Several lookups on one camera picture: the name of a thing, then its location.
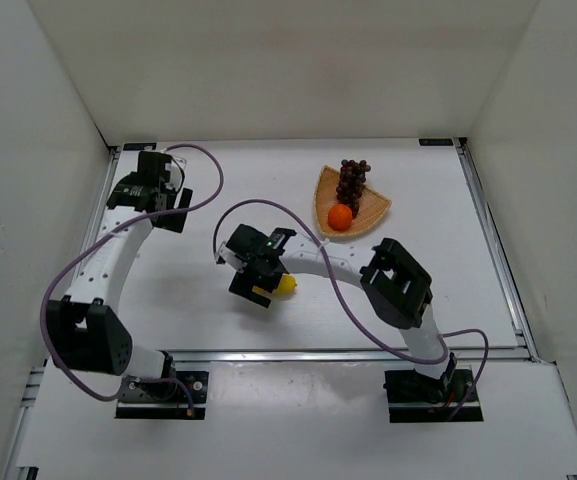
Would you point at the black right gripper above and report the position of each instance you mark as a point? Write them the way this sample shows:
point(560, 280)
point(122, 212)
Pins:
point(256, 281)

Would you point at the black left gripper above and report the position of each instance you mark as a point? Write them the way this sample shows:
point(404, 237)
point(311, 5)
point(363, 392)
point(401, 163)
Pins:
point(174, 212)

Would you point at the yellow fake lemon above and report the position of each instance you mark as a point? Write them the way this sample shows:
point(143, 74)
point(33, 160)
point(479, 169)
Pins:
point(287, 285)

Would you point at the orange fake mandarin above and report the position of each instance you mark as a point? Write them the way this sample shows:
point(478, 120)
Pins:
point(340, 217)

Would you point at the purple fake grape bunch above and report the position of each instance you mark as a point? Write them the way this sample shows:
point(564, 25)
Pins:
point(351, 183)

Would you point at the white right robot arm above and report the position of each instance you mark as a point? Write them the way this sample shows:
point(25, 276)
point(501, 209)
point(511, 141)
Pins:
point(397, 287)

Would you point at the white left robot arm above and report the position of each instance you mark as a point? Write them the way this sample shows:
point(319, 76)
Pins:
point(82, 329)

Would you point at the woven wicker fruit bowl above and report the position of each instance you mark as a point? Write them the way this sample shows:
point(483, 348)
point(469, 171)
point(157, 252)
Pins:
point(363, 213)

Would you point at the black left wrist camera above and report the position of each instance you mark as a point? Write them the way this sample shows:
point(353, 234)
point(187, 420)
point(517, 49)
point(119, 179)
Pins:
point(161, 170)

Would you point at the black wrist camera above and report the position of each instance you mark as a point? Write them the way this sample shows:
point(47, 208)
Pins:
point(240, 247)
point(161, 170)

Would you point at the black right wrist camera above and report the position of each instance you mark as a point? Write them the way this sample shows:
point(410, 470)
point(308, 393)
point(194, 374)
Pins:
point(240, 247)

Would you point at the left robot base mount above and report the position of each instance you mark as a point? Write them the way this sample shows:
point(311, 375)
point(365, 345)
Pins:
point(165, 401)

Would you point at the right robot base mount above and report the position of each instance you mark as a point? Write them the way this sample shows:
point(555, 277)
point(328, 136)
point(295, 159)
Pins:
point(414, 400)

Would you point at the aluminium table frame rail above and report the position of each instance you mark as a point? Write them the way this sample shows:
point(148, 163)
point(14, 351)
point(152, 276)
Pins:
point(296, 390)

